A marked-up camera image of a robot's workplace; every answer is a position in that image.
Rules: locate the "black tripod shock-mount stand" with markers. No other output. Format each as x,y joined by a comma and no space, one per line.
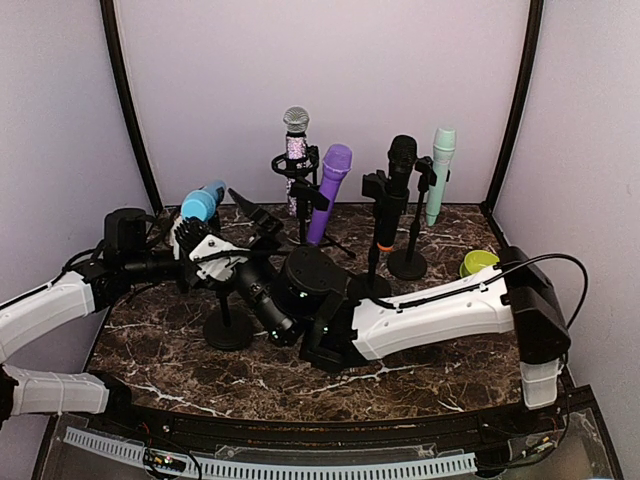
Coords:
281,166

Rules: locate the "left black frame post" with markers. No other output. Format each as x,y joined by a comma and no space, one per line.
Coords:
128,109

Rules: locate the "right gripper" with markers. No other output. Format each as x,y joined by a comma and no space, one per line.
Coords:
261,218

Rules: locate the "green circuit board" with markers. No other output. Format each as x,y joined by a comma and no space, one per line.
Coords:
158,461

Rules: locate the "purple microphone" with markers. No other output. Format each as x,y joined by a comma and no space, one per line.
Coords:
336,163

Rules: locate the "black frame post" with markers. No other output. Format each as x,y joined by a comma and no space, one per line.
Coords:
128,109
521,89

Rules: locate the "white slotted cable duct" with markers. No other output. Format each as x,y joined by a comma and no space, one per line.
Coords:
255,463

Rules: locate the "black round-base stand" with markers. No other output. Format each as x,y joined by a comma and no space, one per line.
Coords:
227,329
306,195
407,264

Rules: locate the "mint green microphone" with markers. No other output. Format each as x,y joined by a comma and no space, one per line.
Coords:
444,146

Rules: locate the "blue microphone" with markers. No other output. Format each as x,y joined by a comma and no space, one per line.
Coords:
203,202

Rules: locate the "lime green bowl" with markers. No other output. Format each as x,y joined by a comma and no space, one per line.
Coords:
476,260

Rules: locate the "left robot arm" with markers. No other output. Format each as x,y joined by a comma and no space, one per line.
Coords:
89,282

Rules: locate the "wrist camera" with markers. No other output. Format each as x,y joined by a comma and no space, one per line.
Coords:
125,230
215,259

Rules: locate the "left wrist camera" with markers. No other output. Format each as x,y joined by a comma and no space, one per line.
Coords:
125,230

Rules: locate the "right black frame post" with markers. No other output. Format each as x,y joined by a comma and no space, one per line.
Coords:
521,89

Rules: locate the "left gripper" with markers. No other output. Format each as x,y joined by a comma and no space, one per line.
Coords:
179,247

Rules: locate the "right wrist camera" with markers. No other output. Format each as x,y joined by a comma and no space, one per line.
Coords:
215,259

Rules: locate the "silver glitter microphone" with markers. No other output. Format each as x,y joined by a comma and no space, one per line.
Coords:
296,120

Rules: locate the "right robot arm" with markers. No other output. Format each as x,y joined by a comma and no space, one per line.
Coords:
340,322

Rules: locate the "black round-base stand clamp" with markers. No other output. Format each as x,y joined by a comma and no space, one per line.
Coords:
389,205

